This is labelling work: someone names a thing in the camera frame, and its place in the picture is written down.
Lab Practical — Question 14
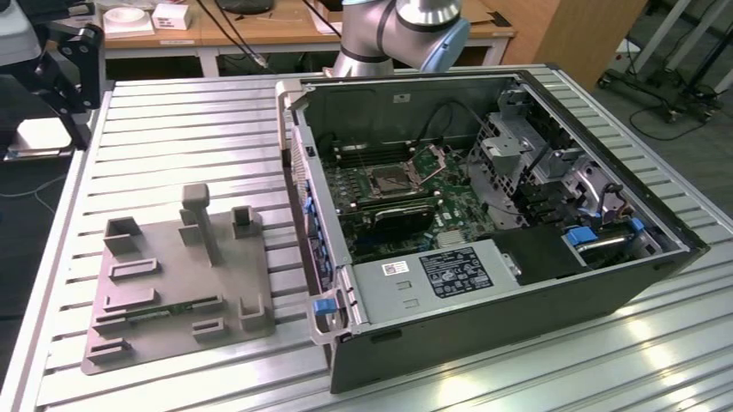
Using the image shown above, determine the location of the grey metal drive cage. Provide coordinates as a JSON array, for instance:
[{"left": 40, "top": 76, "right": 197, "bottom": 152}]
[{"left": 469, "top": 88, "right": 580, "bottom": 224}]

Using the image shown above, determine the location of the black PC case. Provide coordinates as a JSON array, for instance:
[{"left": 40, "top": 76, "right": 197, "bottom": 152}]
[{"left": 274, "top": 64, "right": 712, "bottom": 395}]

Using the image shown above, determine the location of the white metal stand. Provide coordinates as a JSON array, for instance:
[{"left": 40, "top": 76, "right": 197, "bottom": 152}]
[{"left": 598, "top": 0, "right": 733, "bottom": 125}]

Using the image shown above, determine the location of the metal socket cover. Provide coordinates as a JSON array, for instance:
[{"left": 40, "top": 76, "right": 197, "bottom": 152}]
[{"left": 406, "top": 143, "right": 456, "bottom": 186}]

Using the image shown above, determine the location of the black RAM slot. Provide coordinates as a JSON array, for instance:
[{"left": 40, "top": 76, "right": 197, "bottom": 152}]
[
  {"left": 337, "top": 153, "right": 416, "bottom": 162},
  {"left": 334, "top": 143, "right": 413, "bottom": 152},
  {"left": 334, "top": 148, "right": 414, "bottom": 157},
  {"left": 339, "top": 158, "right": 416, "bottom": 167}
]

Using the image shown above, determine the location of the green motherboard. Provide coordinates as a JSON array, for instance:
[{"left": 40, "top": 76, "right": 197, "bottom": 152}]
[{"left": 319, "top": 141, "right": 500, "bottom": 265}]

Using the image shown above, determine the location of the white cardboard box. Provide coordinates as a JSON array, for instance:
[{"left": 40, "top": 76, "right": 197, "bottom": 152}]
[{"left": 150, "top": 2, "right": 195, "bottom": 32}]

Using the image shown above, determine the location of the black cable silver plug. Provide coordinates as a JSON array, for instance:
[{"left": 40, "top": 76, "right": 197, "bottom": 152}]
[{"left": 198, "top": 0, "right": 270, "bottom": 68}]

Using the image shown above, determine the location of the black graphics card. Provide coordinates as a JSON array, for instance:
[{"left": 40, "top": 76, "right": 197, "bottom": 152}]
[{"left": 359, "top": 203, "right": 437, "bottom": 245}]

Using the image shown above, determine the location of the black internal cable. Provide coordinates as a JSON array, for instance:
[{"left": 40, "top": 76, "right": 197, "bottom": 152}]
[{"left": 417, "top": 100, "right": 489, "bottom": 142}]

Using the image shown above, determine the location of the small silver chipset heatsink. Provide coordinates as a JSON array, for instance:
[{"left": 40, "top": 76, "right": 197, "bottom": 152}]
[{"left": 434, "top": 231, "right": 472, "bottom": 251}]

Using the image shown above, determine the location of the white box round insert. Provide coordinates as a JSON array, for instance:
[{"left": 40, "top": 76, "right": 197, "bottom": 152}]
[{"left": 100, "top": 6, "right": 157, "bottom": 39}]

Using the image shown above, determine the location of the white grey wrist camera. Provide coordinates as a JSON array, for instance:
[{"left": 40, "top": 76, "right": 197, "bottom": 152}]
[{"left": 0, "top": 0, "right": 44, "bottom": 74}]

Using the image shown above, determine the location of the blue drive carrier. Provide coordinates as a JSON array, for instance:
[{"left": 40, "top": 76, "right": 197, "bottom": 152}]
[{"left": 564, "top": 227, "right": 598, "bottom": 255}]

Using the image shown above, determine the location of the green RAM stick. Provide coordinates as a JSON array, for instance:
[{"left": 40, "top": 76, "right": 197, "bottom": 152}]
[{"left": 123, "top": 300, "right": 199, "bottom": 325}]

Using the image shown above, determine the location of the silver power supply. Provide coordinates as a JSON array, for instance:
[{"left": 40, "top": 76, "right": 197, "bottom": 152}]
[{"left": 349, "top": 238, "right": 526, "bottom": 327}]

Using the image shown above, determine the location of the grey parts rack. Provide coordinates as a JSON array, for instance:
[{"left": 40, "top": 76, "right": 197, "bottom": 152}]
[{"left": 79, "top": 182, "right": 279, "bottom": 377}]

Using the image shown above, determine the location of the wooden cabinet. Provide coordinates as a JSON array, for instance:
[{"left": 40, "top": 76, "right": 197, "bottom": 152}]
[{"left": 532, "top": 0, "right": 655, "bottom": 94}]

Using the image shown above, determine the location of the coloured wire bundle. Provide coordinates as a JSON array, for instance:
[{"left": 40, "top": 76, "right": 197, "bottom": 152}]
[{"left": 592, "top": 182, "right": 632, "bottom": 227}]

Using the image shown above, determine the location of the CPU socket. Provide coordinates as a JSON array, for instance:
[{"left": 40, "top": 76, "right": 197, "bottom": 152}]
[{"left": 366, "top": 165, "right": 429, "bottom": 201}]

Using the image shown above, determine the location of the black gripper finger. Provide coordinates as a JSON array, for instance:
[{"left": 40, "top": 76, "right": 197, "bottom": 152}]
[
  {"left": 0, "top": 75, "right": 34, "bottom": 130},
  {"left": 32, "top": 23, "right": 108, "bottom": 152}
]

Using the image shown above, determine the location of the black plastic shroud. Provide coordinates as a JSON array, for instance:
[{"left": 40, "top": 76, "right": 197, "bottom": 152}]
[{"left": 492, "top": 225, "right": 592, "bottom": 288}]

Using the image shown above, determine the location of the black monitor foot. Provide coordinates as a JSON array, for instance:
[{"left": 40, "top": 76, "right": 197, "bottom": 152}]
[{"left": 221, "top": 0, "right": 277, "bottom": 13}]

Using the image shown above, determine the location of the silver CPU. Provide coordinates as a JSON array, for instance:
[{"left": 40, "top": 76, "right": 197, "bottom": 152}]
[{"left": 4, "top": 118, "right": 75, "bottom": 162}]

